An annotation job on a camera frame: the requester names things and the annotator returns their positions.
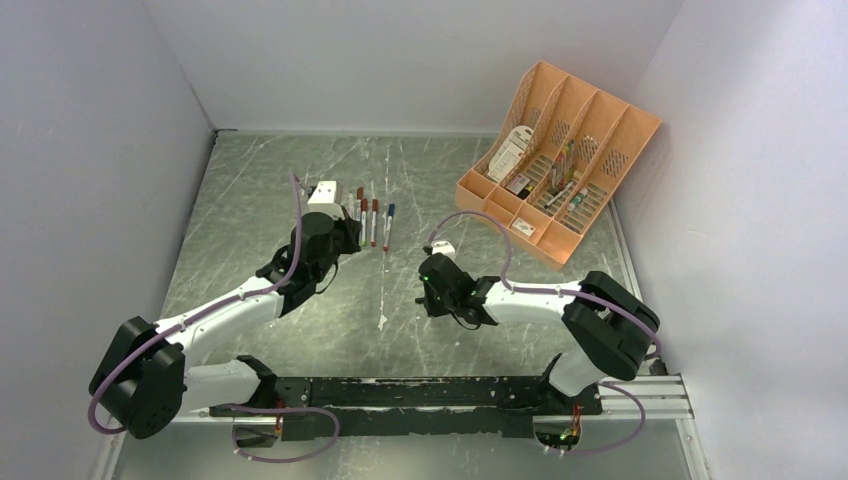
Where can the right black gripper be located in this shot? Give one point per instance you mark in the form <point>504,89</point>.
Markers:
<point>431,308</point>

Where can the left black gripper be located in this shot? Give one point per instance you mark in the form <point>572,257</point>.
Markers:
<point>350,229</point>

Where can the white pen diagonal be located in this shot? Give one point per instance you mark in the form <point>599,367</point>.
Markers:
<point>388,226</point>

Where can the white pen black tip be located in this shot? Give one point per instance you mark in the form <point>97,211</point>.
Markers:
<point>359,199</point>

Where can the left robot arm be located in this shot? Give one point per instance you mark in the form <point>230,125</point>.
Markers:
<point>153,372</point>

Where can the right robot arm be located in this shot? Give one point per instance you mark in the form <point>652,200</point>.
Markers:
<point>611,327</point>

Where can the small white eraser box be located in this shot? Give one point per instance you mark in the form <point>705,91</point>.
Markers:
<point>523,227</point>

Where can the markers in organizer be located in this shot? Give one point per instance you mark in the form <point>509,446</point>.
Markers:
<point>563,176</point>

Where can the white product card package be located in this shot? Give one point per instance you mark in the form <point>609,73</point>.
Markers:
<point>509,153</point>

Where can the orange plastic desk organizer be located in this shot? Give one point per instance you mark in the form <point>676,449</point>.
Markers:
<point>610,135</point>

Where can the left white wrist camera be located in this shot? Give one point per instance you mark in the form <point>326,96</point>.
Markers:
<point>326,198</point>

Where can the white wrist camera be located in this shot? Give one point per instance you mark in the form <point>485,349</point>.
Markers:
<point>326,198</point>
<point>442,247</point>

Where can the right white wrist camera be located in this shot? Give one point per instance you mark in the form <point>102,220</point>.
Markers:
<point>442,247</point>

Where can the aluminium rail frame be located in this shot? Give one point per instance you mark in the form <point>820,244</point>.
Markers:
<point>148,402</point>

